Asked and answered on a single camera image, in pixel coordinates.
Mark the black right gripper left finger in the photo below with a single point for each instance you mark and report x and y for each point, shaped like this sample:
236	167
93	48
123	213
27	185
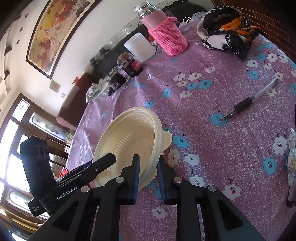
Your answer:
93	213

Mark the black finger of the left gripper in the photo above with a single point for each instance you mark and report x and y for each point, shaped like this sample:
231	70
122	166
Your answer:
86	173

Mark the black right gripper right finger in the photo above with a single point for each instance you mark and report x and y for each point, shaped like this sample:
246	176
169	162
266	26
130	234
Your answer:
202	211

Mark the red wedding text plate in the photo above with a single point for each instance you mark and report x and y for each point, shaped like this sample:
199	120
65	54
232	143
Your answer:
63	172

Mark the cream plastic bowl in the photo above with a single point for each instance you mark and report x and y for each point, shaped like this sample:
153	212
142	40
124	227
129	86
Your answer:
135	131

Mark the maroon armchair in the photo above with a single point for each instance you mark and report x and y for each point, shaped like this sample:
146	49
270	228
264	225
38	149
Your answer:
74	105

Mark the wooden framed window door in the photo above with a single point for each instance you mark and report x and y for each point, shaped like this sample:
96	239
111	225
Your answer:
25	120

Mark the white cloth with green band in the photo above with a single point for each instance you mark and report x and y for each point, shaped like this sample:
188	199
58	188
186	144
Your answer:
95	90

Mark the black cylindrical motor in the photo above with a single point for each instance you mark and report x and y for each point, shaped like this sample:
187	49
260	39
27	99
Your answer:
115	79

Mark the purple floral tablecloth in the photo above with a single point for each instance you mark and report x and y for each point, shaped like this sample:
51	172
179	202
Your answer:
244	156

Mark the black sofa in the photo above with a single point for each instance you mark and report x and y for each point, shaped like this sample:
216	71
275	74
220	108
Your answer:
106	59

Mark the dark jar with brown lid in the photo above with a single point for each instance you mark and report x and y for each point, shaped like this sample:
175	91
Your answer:
129	64

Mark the black ballpoint pen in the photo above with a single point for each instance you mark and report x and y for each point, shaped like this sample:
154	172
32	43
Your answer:
241	106

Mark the white plastic container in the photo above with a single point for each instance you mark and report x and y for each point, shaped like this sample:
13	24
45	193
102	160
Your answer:
140	47

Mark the framed painting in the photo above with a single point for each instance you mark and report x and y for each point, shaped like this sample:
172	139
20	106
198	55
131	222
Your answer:
54	28

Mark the pink bottle with knit sleeve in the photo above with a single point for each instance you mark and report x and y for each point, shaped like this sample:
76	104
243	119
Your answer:
162	28

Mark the black orange patterned cloth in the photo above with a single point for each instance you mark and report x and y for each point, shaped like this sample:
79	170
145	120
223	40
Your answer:
225	28

